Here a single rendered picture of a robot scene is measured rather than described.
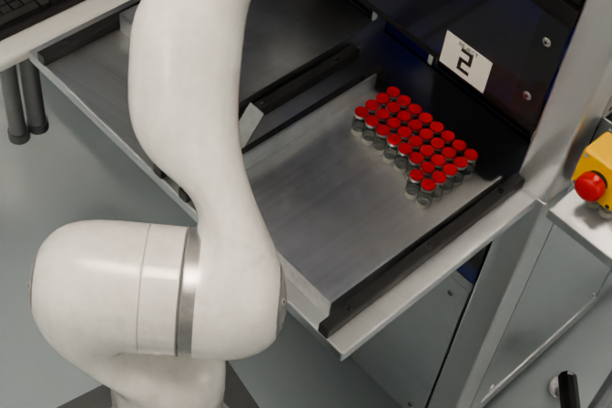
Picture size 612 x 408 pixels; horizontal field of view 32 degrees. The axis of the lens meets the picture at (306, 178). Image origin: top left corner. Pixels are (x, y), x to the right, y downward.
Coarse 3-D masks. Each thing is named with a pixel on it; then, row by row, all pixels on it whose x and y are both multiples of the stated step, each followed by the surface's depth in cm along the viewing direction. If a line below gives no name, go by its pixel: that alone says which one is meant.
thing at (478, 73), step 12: (456, 36) 151; (444, 48) 154; (456, 48) 152; (468, 48) 150; (444, 60) 155; (456, 60) 153; (480, 60) 149; (456, 72) 154; (468, 72) 153; (480, 72) 151; (480, 84) 152
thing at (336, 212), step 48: (288, 144) 157; (336, 144) 158; (288, 192) 152; (336, 192) 152; (384, 192) 153; (480, 192) 151; (288, 240) 146; (336, 240) 147; (384, 240) 148; (336, 288) 142
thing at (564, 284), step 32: (544, 256) 175; (576, 256) 195; (448, 288) 185; (544, 288) 192; (576, 288) 215; (608, 288) 240; (416, 320) 198; (448, 320) 190; (512, 320) 188; (544, 320) 211; (576, 320) 237; (352, 352) 224; (384, 352) 214; (416, 352) 204; (512, 352) 209; (384, 384) 221; (416, 384) 210; (480, 384) 205
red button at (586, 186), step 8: (584, 176) 142; (592, 176) 141; (576, 184) 142; (584, 184) 141; (592, 184) 141; (600, 184) 141; (576, 192) 143; (584, 192) 142; (592, 192) 141; (600, 192) 141; (592, 200) 142
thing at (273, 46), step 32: (256, 0) 177; (288, 0) 178; (320, 0) 178; (128, 32) 168; (256, 32) 172; (288, 32) 173; (320, 32) 173; (352, 32) 174; (256, 64) 167; (288, 64) 168; (256, 96) 160
